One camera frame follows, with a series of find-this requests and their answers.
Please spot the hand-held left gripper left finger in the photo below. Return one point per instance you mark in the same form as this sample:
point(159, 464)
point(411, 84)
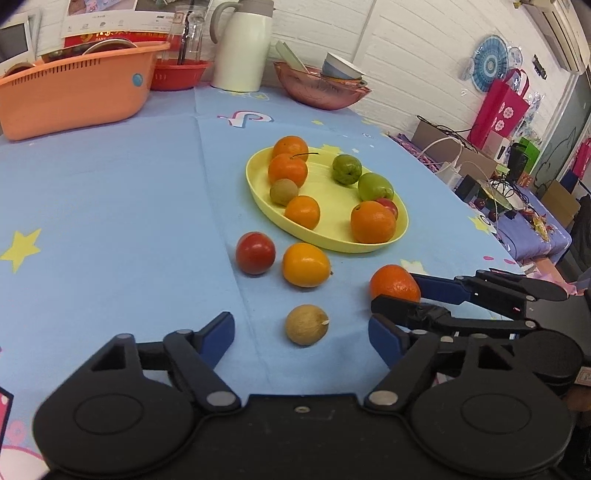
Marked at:
point(217, 336)

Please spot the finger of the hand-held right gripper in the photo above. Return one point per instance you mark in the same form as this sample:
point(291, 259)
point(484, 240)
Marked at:
point(438, 290)
point(406, 311)

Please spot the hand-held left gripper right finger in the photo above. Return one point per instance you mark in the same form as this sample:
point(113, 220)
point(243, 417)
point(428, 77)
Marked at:
point(385, 339)

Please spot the tan round longan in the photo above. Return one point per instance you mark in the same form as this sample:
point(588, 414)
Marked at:
point(307, 324)

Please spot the red tomato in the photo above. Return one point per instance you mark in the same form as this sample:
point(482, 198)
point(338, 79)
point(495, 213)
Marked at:
point(255, 253)

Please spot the large orange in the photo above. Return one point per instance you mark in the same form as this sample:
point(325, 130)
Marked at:
point(373, 222)

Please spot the red apple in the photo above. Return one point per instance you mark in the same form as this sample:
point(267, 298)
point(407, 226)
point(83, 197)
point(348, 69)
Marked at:
point(388, 206)

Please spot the yellow-orange persimmon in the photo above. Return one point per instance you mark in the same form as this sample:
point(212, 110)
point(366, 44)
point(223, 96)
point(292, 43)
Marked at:
point(307, 265)

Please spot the yellow plastic plate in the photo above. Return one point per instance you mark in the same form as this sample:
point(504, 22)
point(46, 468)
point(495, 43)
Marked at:
point(323, 207)

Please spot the small orange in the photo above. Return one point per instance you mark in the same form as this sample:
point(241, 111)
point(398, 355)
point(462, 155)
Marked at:
point(302, 212)

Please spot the brown kiwi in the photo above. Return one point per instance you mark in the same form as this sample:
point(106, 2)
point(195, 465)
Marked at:
point(283, 191)

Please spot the black adapter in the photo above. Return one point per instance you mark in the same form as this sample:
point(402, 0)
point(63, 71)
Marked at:
point(467, 188)

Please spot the pale blue side cloth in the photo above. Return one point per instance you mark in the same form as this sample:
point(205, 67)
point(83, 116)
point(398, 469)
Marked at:
point(540, 240)

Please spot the white charger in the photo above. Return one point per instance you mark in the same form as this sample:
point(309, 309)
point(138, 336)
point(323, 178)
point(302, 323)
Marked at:
point(448, 171)

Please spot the small cardboard box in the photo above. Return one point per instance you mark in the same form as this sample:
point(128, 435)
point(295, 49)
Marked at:
point(558, 203)

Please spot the black speaker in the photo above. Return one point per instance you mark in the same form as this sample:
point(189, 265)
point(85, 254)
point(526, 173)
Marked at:
point(517, 161)

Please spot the light blue printed tablecloth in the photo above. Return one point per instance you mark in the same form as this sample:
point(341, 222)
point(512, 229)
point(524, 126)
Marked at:
point(115, 207)

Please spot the green bag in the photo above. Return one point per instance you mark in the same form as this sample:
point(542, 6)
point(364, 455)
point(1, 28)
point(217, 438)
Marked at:
point(531, 147)

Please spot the pink gift bag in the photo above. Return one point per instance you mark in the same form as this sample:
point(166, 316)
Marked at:
point(498, 110)

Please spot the red bag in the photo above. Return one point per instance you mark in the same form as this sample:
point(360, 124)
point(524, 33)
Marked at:
point(582, 157)

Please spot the red rimmed bowl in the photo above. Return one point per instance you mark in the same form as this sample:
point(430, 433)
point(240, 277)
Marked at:
point(351, 83)

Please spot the copper coloured bowl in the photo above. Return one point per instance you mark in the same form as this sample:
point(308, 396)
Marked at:
point(318, 94)

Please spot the blue paper fan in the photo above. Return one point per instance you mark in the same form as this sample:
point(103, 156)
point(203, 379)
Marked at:
point(490, 62)

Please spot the white and blue bowl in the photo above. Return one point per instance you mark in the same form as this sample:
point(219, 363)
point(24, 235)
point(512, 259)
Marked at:
point(339, 67)

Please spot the red plastic basket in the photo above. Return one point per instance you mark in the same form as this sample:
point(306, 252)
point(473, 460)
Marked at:
point(178, 76)

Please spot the white and green bowl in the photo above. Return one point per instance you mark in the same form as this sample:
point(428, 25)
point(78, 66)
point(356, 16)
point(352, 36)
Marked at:
point(291, 57)

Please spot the orange plastic basket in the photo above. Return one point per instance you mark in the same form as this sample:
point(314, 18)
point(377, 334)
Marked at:
point(69, 92)

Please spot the white thermos jug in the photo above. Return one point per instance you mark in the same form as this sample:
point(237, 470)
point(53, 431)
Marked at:
point(242, 50)

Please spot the white air conditioner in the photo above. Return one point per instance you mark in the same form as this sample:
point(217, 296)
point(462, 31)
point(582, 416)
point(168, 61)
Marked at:
point(558, 27)

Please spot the steel plate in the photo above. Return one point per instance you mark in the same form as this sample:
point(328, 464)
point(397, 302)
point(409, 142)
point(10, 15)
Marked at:
point(108, 45)

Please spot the white appliance with screen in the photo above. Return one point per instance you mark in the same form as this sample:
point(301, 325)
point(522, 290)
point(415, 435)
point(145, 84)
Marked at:
point(16, 41)

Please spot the wall poster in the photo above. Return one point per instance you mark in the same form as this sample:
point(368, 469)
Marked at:
point(115, 21)

